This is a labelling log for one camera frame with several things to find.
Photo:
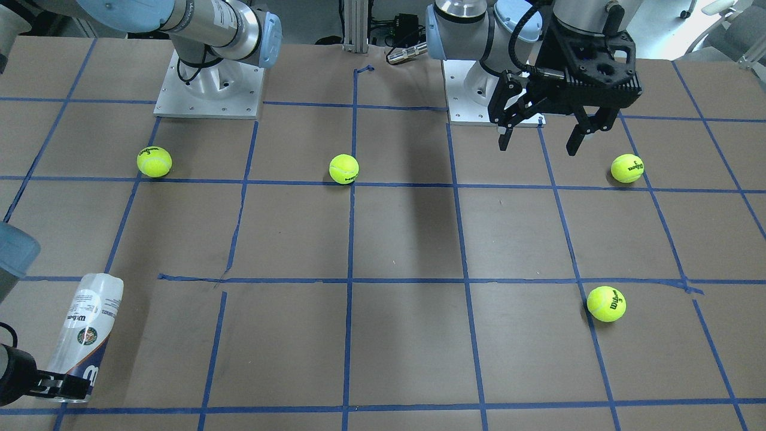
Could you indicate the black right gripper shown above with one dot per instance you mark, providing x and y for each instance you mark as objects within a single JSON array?
[{"x": 17, "y": 366}]

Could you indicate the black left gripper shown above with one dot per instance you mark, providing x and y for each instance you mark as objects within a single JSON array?
[{"x": 546, "y": 57}]

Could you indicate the clear Wilson tennis ball can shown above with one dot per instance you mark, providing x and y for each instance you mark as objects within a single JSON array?
[{"x": 85, "y": 333}]

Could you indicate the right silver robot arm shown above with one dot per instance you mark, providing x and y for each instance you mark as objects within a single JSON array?
[{"x": 222, "y": 49}]

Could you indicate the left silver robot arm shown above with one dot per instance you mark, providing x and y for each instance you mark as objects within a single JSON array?
[{"x": 508, "y": 35}]

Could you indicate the yellow tennis ball front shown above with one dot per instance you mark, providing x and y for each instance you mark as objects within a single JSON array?
[{"x": 606, "y": 304}]

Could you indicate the yellow tennis ball centre back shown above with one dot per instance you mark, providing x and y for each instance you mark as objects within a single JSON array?
[{"x": 343, "y": 169}]

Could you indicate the yellow tennis ball near base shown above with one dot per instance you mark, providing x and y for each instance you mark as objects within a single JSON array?
[{"x": 154, "y": 161}]

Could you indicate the silver connector plug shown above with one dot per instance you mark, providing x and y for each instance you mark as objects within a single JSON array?
[{"x": 399, "y": 55}]

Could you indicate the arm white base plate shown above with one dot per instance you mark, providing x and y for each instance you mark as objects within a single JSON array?
[
  {"x": 227, "y": 90},
  {"x": 468, "y": 90}
]

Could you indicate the aluminium frame post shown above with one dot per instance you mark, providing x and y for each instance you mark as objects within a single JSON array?
[{"x": 355, "y": 25}]

